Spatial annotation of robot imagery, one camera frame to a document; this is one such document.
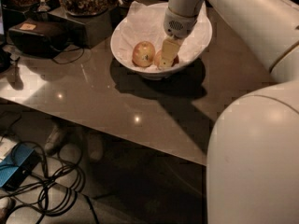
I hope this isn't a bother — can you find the right light shoe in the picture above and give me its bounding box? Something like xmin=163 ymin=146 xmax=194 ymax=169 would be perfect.
xmin=87 ymin=133 xmax=104 ymax=162

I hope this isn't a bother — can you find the black cable bundle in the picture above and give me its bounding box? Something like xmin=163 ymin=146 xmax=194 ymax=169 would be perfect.
xmin=0 ymin=110 xmax=101 ymax=224

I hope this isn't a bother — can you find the red-yellow apple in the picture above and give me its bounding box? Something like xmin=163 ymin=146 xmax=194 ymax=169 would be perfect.
xmin=154 ymin=50 xmax=179 ymax=68
xmin=132 ymin=41 xmax=156 ymax=67

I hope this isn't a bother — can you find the dark square stand box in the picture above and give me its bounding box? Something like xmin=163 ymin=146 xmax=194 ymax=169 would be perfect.
xmin=48 ymin=6 xmax=114 ymax=49

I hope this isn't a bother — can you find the white rounded gripper body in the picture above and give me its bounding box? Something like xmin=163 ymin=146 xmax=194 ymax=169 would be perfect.
xmin=164 ymin=7 xmax=197 ymax=39

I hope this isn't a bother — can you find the light shoe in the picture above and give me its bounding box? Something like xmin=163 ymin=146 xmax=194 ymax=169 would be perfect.
xmin=44 ymin=126 xmax=67 ymax=156
xmin=87 ymin=133 xmax=104 ymax=162

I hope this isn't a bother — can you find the black device with label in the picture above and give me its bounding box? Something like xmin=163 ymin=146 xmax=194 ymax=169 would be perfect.
xmin=8 ymin=19 xmax=68 ymax=58

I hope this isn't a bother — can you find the white ceramic bowl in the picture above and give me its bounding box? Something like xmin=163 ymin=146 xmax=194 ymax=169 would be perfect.
xmin=109 ymin=2 xmax=213 ymax=81

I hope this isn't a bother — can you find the metal scoop handle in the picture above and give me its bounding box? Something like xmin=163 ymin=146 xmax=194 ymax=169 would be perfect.
xmin=37 ymin=0 xmax=50 ymax=12

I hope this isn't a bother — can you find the left light shoe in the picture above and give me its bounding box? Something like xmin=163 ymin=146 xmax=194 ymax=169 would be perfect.
xmin=44 ymin=126 xmax=67 ymax=156

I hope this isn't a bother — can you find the black cable on table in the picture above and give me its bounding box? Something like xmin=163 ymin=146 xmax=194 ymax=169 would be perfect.
xmin=50 ymin=45 xmax=86 ymax=65

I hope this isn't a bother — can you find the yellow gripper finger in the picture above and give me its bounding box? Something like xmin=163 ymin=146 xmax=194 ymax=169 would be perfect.
xmin=159 ymin=36 xmax=183 ymax=69

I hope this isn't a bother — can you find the blue box on floor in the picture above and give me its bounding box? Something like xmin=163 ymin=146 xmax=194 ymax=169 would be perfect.
xmin=0 ymin=144 xmax=40 ymax=191

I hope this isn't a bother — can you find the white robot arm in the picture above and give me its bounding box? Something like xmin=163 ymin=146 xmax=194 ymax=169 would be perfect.
xmin=164 ymin=0 xmax=299 ymax=224

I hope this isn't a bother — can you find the white paper napkin liner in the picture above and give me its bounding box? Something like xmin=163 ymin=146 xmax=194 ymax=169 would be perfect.
xmin=118 ymin=0 xmax=210 ymax=73

